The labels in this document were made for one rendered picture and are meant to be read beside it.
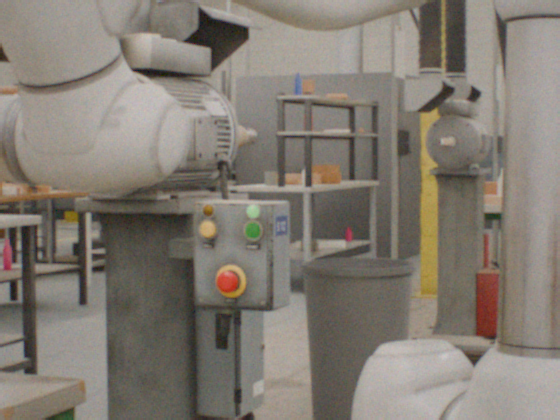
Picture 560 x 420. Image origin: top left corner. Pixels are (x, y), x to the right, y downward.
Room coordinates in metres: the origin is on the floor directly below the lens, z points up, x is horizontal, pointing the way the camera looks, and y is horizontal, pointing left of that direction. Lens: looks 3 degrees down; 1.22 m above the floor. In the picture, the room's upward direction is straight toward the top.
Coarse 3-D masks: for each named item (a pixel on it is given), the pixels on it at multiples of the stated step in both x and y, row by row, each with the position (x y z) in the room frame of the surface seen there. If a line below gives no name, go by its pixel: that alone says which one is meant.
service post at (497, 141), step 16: (496, 32) 9.17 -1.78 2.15; (496, 48) 9.17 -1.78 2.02; (496, 64) 9.16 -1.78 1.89; (496, 80) 9.15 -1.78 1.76; (496, 96) 9.16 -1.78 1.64; (496, 112) 9.17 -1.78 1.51; (496, 128) 9.17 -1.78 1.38; (496, 144) 9.17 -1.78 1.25; (496, 160) 9.17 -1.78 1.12; (496, 176) 9.17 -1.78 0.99; (496, 224) 9.17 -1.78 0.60; (496, 240) 9.17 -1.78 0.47; (496, 256) 9.17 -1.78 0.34
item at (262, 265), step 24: (216, 216) 2.11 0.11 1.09; (240, 216) 2.09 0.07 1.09; (264, 216) 2.07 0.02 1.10; (288, 216) 2.15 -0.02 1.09; (216, 240) 2.11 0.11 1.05; (240, 240) 2.09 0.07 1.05; (264, 240) 2.07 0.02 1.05; (288, 240) 2.15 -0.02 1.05; (216, 264) 2.11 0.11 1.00; (240, 264) 2.09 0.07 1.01; (264, 264) 2.07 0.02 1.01; (288, 264) 2.15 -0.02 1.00; (216, 288) 2.11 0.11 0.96; (240, 288) 2.09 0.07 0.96; (264, 288) 2.07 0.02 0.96; (288, 288) 2.15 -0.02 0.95
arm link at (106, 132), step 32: (32, 96) 1.04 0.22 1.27; (64, 96) 1.03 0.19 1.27; (96, 96) 1.04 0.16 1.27; (128, 96) 1.05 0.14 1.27; (160, 96) 1.06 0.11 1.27; (32, 128) 1.06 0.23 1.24; (64, 128) 1.04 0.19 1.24; (96, 128) 1.04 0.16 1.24; (128, 128) 1.04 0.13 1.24; (160, 128) 1.04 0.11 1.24; (32, 160) 1.08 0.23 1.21; (64, 160) 1.06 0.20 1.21; (96, 160) 1.05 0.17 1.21; (128, 160) 1.04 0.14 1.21; (160, 160) 1.05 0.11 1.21; (96, 192) 1.10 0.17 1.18
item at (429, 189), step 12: (444, 36) 9.23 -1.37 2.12; (444, 60) 9.23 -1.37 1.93; (444, 72) 9.23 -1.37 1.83; (432, 120) 9.26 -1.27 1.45; (432, 168) 9.26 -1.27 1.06; (432, 180) 9.26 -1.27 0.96; (432, 192) 9.26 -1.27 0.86; (432, 204) 9.26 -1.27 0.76; (432, 216) 9.26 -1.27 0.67; (432, 228) 9.26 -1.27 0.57; (432, 240) 9.26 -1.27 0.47; (432, 252) 9.26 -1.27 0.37; (432, 264) 9.26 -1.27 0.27; (432, 276) 9.26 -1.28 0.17; (432, 288) 9.26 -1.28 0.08
